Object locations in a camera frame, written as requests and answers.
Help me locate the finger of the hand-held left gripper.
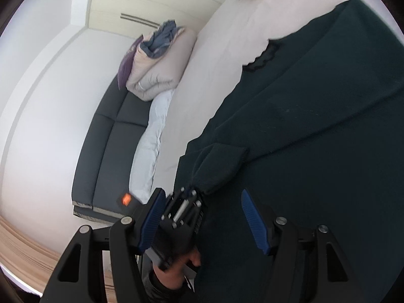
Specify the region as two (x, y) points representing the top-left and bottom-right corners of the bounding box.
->
(162, 188), (191, 228)
(185, 190), (207, 228)

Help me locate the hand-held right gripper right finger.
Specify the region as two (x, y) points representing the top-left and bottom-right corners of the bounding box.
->
(241, 189), (368, 303)

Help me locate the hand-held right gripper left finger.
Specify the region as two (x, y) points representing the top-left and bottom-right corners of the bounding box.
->
(39, 188), (167, 303)

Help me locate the dark green blanket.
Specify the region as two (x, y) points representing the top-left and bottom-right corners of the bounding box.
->
(175, 0), (404, 303)

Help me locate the person's left forearm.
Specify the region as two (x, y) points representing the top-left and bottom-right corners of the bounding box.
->
(143, 268), (190, 303)

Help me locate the person's left hand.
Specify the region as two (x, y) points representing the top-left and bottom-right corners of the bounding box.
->
(172, 248), (203, 288)

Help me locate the white pillow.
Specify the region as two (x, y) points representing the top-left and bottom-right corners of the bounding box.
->
(129, 88), (175, 204)

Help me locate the dark grey padded headboard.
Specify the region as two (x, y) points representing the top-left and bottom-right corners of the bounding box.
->
(72, 77), (155, 224)

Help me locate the folded beige duvet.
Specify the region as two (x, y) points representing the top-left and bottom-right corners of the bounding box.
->
(126, 27), (198, 102)

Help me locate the purple pillow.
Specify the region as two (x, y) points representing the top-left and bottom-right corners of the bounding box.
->
(117, 36), (144, 89)

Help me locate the bed with white sheet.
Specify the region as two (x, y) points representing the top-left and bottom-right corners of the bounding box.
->
(151, 0), (360, 196)

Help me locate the blue crumpled cloth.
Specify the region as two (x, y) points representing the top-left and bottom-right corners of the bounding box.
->
(140, 20), (185, 59)

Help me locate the cream wardrobe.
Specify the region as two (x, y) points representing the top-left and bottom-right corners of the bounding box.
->
(88, 0), (234, 38)

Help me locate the long metal wardrobe handle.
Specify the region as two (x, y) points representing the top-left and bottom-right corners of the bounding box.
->
(120, 13), (161, 29)

